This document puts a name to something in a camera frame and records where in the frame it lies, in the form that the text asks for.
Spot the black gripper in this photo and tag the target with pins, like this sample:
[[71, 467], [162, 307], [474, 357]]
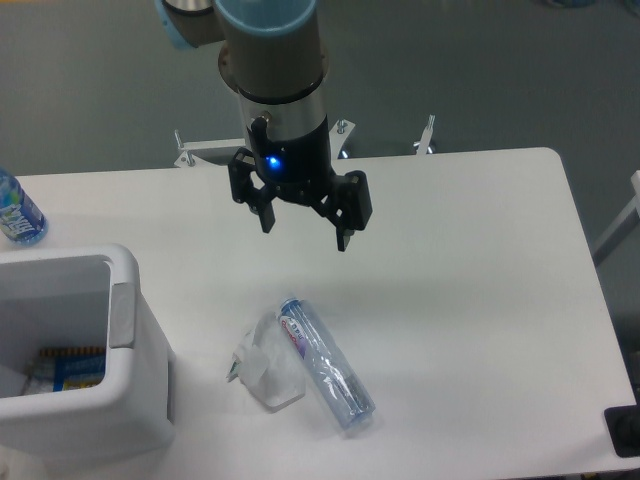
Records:
[[299, 171]]

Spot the blue labelled drink bottle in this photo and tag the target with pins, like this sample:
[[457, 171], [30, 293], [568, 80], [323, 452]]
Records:
[[22, 222]]

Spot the white frame at right edge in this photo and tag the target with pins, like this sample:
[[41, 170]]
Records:
[[619, 228]]

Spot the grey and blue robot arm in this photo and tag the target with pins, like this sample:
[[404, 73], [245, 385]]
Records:
[[272, 58]]

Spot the blue yellow snack packet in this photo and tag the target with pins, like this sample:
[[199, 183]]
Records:
[[71, 368]]

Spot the black clamp at table edge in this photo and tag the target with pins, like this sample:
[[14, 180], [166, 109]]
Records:
[[623, 426]]

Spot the white plastic trash can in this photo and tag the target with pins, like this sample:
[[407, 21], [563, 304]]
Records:
[[80, 297]]

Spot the clear plastic bottle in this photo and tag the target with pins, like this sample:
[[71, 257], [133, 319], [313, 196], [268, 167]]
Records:
[[335, 379]]

